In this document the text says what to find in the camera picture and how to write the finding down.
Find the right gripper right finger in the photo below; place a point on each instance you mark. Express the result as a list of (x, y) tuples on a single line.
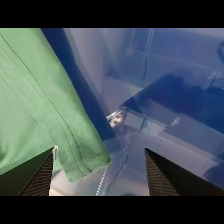
[(176, 180)]

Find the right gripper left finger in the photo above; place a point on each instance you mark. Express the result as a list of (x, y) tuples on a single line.
[(31, 176)]

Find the green T-shirt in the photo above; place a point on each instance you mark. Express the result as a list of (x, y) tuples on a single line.
[(36, 110)]

